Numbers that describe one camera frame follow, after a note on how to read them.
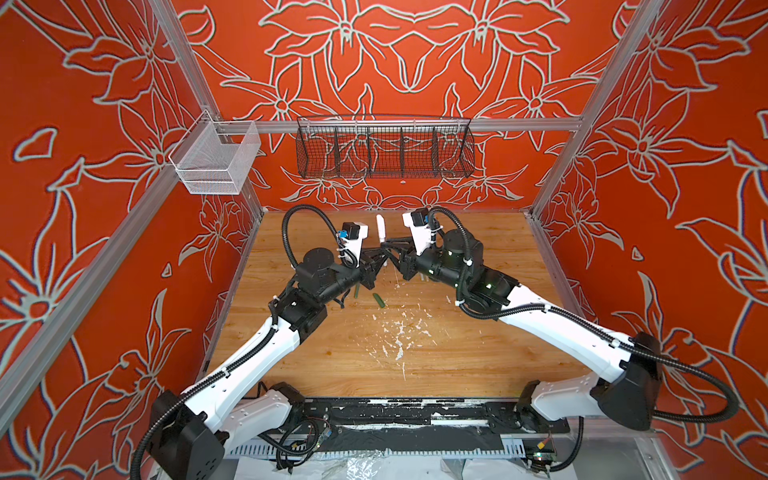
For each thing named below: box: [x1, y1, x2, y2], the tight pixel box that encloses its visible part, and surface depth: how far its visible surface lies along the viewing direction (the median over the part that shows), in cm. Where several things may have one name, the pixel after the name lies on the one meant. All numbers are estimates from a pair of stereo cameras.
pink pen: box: [376, 214, 386, 243], surface depth 65 cm
